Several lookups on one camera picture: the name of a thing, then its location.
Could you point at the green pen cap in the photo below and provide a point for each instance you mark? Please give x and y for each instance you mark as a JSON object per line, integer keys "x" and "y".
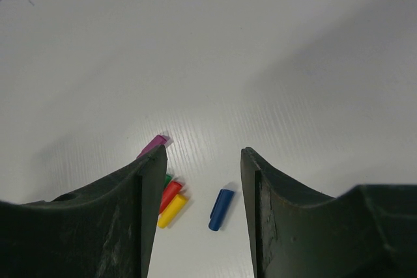
{"x": 168, "y": 179}

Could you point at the yellow pen cap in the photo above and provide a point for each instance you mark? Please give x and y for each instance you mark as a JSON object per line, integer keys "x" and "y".
{"x": 172, "y": 210}

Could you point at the blue pen cap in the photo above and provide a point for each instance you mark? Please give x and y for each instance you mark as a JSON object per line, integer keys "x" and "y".
{"x": 220, "y": 209}

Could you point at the purple pen cap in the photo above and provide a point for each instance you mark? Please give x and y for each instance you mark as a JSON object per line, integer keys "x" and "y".
{"x": 159, "y": 139}

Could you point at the red pen cap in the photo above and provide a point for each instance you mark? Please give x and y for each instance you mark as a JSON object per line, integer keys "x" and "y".
{"x": 171, "y": 190}

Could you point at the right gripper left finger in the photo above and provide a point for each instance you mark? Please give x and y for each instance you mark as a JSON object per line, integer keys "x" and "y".
{"x": 104, "y": 229}

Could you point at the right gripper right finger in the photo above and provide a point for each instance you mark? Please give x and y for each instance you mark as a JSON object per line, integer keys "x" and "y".
{"x": 296, "y": 231}

